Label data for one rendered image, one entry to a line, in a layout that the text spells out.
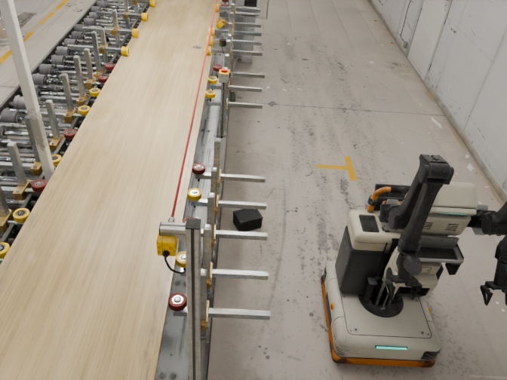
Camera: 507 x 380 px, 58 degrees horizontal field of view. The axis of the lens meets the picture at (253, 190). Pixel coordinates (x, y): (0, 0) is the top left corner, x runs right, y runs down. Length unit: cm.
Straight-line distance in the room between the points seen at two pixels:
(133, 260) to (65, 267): 30
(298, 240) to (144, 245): 166
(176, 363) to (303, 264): 157
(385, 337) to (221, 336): 101
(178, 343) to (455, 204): 141
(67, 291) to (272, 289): 158
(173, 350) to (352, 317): 116
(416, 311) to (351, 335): 48
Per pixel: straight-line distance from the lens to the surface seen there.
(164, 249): 127
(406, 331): 297
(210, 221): 232
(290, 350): 304
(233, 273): 229
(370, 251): 274
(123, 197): 261
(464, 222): 232
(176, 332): 232
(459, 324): 353
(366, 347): 287
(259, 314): 212
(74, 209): 259
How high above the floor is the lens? 254
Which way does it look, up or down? 38 degrees down
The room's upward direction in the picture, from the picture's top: 5 degrees clockwise
